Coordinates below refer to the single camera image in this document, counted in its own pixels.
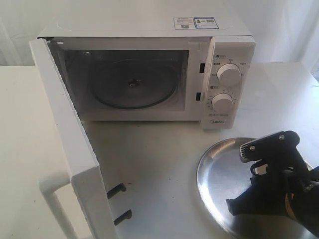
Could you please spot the white curtain backdrop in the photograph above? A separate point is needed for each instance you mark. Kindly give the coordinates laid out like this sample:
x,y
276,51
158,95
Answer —
x,y
284,30

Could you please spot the blue white label sticker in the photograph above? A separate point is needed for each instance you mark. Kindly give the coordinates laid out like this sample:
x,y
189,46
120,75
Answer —
x,y
195,23

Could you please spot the upper white control knob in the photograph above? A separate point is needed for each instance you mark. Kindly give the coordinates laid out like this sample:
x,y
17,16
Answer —
x,y
229,74

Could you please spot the white control knob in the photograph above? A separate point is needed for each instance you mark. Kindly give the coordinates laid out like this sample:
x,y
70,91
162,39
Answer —
x,y
222,103
229,74

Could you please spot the white microwave oven body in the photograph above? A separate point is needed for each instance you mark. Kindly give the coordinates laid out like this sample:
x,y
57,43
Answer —
x,y
85,41

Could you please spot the glass microwave turntable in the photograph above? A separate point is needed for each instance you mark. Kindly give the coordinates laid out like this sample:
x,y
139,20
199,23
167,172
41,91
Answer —
x,y
134,84

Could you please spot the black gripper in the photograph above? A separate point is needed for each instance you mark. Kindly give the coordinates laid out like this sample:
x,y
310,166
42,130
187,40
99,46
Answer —
x,y
287,196

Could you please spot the round stainless steel plate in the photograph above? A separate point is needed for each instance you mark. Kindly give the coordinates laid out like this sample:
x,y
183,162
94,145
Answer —
x,y
220,176

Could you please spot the lower white control knob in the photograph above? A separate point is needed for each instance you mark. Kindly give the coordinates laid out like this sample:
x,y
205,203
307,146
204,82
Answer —
x,y
222,103

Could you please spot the white microwave door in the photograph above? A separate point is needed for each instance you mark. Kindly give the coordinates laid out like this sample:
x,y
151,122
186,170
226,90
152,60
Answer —
x,y
83,170

